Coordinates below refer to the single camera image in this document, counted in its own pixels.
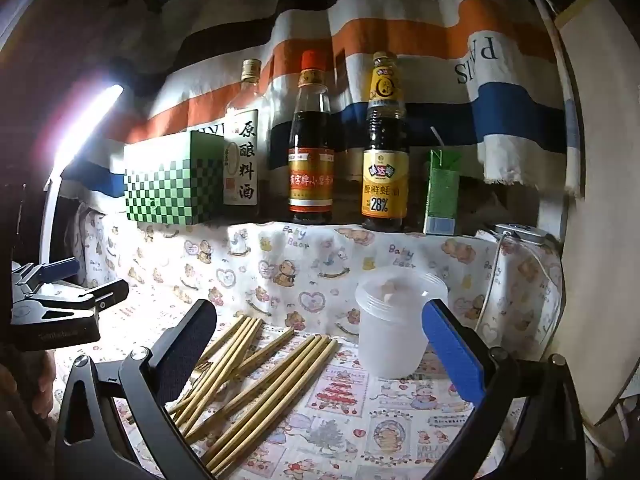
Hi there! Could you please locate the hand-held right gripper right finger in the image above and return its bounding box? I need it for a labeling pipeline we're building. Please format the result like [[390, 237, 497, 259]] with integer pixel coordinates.
[[421, 299, 586, 480]]

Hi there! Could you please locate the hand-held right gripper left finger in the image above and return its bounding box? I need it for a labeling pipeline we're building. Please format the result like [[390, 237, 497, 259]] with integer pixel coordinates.
[[54, 299, 218, 480]]

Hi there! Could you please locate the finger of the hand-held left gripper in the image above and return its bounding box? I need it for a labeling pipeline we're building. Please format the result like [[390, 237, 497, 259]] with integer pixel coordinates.
[[15, 280, 130, 323], [15, 258, 81, 293]]

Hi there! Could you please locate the translucent plastic cup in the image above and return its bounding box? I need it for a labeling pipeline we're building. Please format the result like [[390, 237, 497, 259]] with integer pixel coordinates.
[[354, 267, 449, 380]]

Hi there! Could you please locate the pile of bamboo chopsticks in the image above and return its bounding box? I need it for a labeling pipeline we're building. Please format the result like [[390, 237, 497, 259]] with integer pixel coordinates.
[[167, 315, 341, 478]]

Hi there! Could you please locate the person's left hand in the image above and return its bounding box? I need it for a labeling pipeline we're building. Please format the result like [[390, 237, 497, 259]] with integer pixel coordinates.
[[0, 352, 56, 438]]

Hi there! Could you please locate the green checkered box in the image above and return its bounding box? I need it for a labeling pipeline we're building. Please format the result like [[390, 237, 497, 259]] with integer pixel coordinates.
[[123, 130, 226, 226]]

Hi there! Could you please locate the white power strip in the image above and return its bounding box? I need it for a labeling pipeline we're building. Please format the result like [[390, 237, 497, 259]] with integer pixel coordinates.
[[487, 224, 551, 243]]

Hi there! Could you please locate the bear printed cloth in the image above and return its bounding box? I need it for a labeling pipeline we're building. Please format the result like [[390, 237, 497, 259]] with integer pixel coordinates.
[[50, 200, 568, 480]]

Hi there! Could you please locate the bright LED light bar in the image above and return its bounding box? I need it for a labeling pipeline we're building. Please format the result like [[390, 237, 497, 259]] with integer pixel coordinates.
[[47, 82, 126, 176]]

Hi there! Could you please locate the green drink carton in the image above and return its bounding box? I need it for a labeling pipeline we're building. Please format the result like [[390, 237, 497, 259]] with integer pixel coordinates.
[[422, 127, 463, 236]]

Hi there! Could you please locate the dark sauce bottle yellow label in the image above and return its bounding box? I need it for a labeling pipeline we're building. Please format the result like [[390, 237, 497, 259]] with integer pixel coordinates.
[[361, 51, 410, 233]]

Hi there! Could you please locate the clear cooking wine bottle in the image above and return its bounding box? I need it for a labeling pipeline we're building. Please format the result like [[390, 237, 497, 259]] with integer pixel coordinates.
[[222, 57, 268, 221]]

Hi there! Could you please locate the round beige board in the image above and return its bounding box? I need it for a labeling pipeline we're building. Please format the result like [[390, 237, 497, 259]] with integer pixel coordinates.
[[552, 0, 640, 428]]

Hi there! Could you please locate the dark vinegar bottle red cap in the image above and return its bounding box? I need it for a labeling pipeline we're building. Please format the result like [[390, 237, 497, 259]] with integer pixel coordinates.
[[287, 50, 335, 226]]

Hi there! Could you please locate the striped white orange blue blanket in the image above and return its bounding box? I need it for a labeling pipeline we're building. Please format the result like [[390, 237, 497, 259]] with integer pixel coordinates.
[[60, 0, 573, 201]]

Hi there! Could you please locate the white cable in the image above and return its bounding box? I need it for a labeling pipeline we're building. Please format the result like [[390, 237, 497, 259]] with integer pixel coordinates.
[[475, 230, 516, 331]]

